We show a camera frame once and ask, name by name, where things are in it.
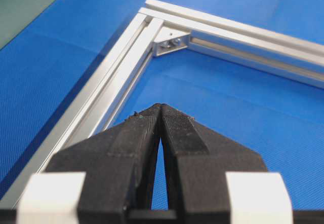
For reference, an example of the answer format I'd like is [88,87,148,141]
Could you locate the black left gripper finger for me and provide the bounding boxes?
[160,104,268,223]

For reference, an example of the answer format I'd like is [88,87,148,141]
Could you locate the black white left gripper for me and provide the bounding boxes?
[1,103,323,223]

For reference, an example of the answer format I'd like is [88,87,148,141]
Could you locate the blue table mat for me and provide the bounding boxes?
[1,0,323,209]

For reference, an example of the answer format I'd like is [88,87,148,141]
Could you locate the green backdrop curtain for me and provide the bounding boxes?
[1,0,55,48]

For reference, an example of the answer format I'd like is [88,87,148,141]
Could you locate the silver aluminium extrusion frame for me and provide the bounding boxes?
[0,0,324,208]

